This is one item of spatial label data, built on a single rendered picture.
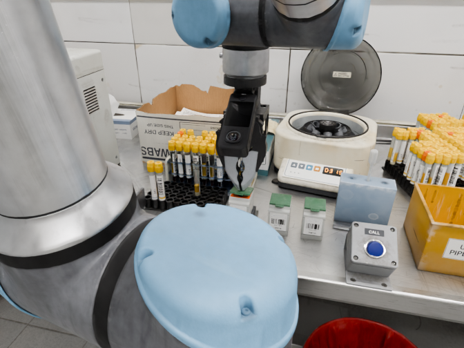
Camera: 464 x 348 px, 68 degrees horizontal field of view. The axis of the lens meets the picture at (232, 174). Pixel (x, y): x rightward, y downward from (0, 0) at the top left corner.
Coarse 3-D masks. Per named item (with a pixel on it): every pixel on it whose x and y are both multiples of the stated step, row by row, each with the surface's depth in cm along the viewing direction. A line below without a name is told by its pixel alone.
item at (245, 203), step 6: (252, 192) 66; (234, 198) 65; (240, 198) 65; (246, 198) 64; (252, 198) 67; (228, 204) 65; (234, 204) 65; (240, 204) 64; (246, 204) 64; (252, 204) 68; (246, 210) 64; (252, 210) 69
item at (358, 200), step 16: (352, 176) 67; (352, 192) 66; (368, 192) 65; (384, 192) 64; (336, 208) 68; (352, 208) 67; (368, 208) 66; (384, 208) 65; (336, 224) 68; (384, 224) 67
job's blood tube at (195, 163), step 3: (195, 162) 72; (198, 162) 72; (195, 165) 71; (198, 165) 72; (195, 168) 72; (198, 168) 72; (195, 171) 72; (198, 171) 72; (195, 174) 72; (198, 174) 73; (195, 177) 73; (198, 177) 73; (195, 180) 73; (198, 180) 73; (195, 183) 73; (198, 183) 74; (195, 186) 74; (198, 186) 74; (195, 189) 74; (198, 189) 74; (195, 192) 75; (198, 192) 75; (195, 195) 75; (198, 195) 75
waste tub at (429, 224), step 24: (432, 192) 65; (456, 192) 64; (408, 216) 67; (432, 216) 67; (456, 216) 66; (408, 240) 65; (432, 240) 56; (456, 240) 54; (432, 264) 58; (456, 264) 56
